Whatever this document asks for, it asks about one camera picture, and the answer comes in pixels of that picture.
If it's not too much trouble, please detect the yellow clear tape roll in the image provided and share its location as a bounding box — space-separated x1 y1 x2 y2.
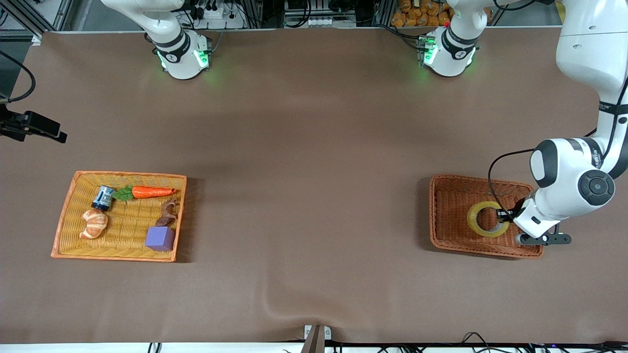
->
466 201 511 239

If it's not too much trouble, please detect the brown wicker basket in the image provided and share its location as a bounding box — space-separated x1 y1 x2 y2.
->
429 174 545 259

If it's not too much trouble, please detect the blue small can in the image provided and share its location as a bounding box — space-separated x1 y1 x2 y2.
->
91 185 115 212

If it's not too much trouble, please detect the toy croissant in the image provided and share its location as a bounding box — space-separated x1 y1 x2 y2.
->
79 210 108 240

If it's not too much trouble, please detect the orange toy carrot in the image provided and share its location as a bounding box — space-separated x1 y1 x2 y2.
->
112 185 177 202

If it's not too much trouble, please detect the yellow orange-rimmed wicker tray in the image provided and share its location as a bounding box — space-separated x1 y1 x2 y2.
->
51 170 187 263

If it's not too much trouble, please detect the brown wooden figurine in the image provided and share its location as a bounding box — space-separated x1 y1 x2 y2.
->
156 199 180 227

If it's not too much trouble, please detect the purple block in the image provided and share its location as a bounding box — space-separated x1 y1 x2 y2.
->
145 226 176 252

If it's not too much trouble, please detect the white power strip with plugs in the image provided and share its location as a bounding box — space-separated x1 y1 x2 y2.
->
193 0 247 30

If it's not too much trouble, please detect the pile of orange bread toys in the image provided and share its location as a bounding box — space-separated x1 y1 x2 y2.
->
390 0 494 28

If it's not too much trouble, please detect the white long socket strip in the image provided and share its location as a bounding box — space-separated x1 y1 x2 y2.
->
284 17 357 28

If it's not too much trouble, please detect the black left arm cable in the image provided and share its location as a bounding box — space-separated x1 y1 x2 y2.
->
488 149 536 216

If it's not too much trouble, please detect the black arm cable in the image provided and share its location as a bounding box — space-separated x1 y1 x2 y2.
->
488 149 536 216
0 50 36 103

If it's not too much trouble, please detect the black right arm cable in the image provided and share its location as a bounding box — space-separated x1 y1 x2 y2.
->
0 50 36 103

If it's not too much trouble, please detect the aluminium frame profile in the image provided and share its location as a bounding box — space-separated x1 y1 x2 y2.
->
0 0 74 46

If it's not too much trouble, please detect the black looped cable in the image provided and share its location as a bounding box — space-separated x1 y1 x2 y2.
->
460 332 498 353

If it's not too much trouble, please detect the aluminium mast with bracket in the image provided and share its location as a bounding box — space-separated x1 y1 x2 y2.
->
303 324 333 353

